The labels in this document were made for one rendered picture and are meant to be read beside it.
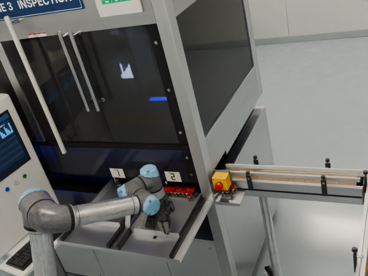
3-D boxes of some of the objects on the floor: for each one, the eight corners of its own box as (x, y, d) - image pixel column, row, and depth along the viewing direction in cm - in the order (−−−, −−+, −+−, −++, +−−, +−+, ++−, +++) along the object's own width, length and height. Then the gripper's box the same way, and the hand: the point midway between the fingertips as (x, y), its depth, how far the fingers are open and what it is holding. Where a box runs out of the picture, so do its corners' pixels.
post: (236, 305, 270) (143, -58, 170) (246, 308, 268) (157, -61, 167) (233, 314, 266) (136, -55, 165) (242, 316, 263) (149, -58, 162)
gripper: (170, 190, 197) (181, 226, 207) (153, 188, 201) (165, 224, 211) (162, 202, 190) (174, 239, 200) (144, 200, 194) (156, 236, 204)
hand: (166, 233), depth 203 cm, fingers closed, pressing on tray
